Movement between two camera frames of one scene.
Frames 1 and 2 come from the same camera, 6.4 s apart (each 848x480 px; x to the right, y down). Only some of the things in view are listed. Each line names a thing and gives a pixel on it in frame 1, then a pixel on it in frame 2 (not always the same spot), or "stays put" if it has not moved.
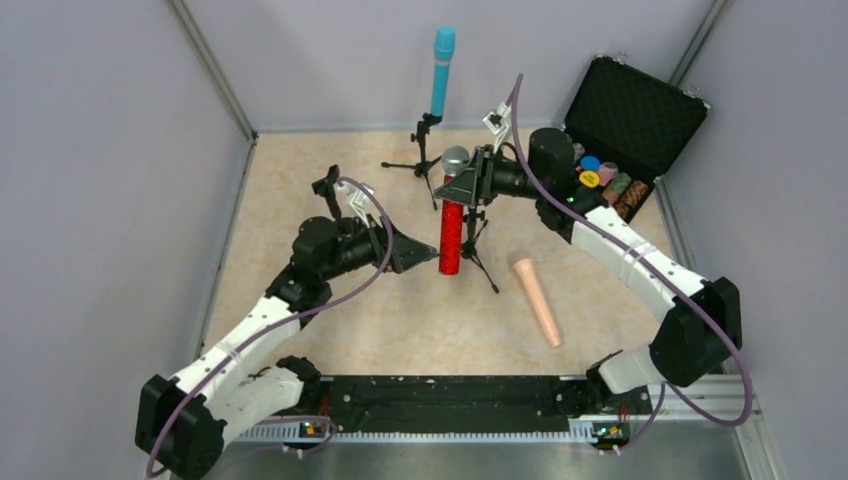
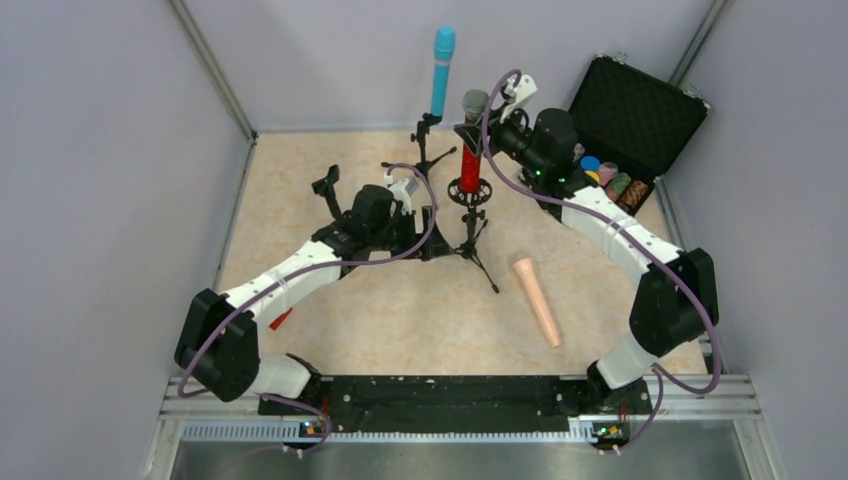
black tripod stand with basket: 468,249 stays put
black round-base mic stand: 327,189 stays put
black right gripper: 486,179 to 490,130
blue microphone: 444,47 stays put
